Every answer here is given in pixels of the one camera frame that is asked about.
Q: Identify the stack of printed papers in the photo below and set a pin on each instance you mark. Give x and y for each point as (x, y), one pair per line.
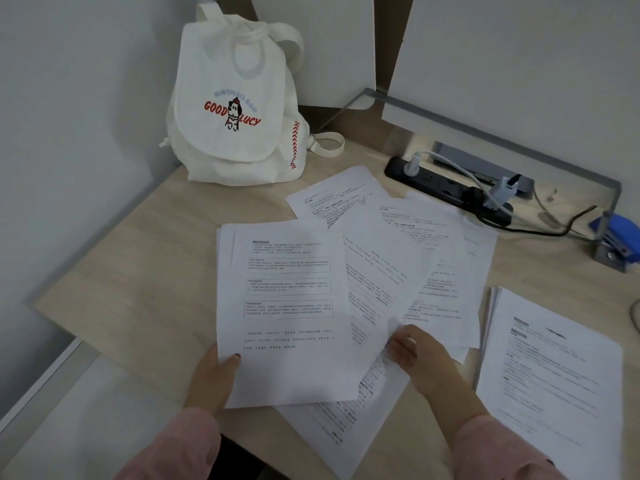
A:
(550, 389)

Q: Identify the person's left hand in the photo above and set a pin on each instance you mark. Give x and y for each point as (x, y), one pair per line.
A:
(207, 382)

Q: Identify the printed sheet with framed boxes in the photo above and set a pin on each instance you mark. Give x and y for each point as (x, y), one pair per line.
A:
(290, 314)

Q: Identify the black power strip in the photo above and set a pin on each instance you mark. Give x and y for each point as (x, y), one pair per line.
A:
(442, 185)

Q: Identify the white canvas backpack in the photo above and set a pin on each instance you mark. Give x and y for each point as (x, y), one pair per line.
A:
(235, 114)

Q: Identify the printed paper sheet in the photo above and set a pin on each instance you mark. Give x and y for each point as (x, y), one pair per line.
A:
(335, 194)
(450, 274)
(372, 274)
(350, 424)

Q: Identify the person's left thumb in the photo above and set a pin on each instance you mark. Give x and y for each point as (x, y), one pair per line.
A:
(229, 364)

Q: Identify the white plug adapter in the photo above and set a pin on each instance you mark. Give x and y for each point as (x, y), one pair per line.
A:
(501, 193)

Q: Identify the white charger plug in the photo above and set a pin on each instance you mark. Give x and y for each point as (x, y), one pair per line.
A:
(413, 166)

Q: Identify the person's right hand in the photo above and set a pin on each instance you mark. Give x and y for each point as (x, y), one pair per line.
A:
(432, 367)

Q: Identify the blue stapler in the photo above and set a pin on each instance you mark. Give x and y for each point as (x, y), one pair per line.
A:
(616, 233)

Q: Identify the person's left forearm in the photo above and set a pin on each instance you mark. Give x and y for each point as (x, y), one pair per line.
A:
(172, 447)

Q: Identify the grey metal shelf frame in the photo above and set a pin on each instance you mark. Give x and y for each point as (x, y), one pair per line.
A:
(500, 139)

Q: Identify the grey flat metal box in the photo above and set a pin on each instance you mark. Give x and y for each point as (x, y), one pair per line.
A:
(480, 167)

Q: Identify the person's right forearm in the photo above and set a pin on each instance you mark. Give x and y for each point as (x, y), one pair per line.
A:
(492, 444)

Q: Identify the white partition board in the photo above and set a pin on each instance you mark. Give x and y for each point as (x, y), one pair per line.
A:
(525, 74)
(320, 49)

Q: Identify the person's right fingers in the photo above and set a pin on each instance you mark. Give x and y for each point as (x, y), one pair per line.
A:
(404, 344)

